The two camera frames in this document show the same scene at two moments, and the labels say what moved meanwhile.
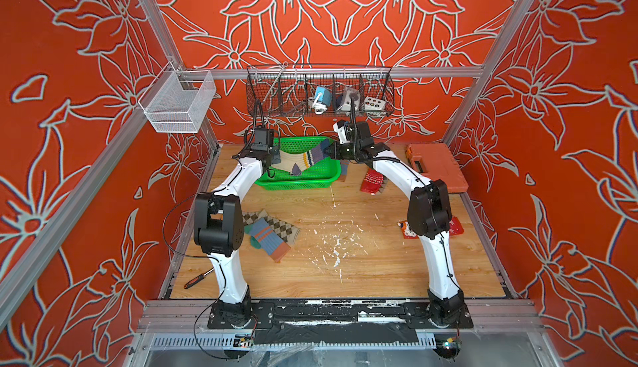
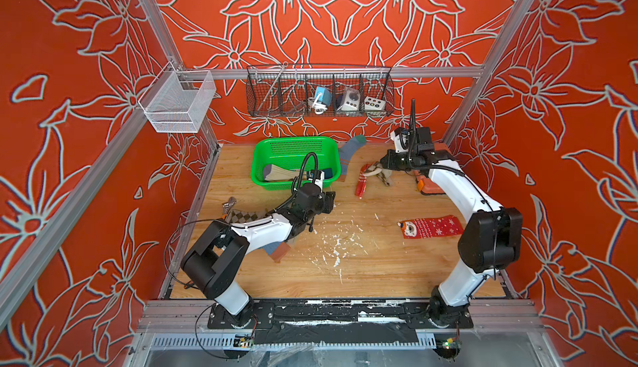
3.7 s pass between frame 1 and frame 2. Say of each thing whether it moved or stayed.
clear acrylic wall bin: stayed
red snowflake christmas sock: moved
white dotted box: stayed
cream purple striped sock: moved
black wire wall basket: stayed
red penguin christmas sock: stayed
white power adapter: stayed
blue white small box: stayed
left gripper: moved
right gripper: moved
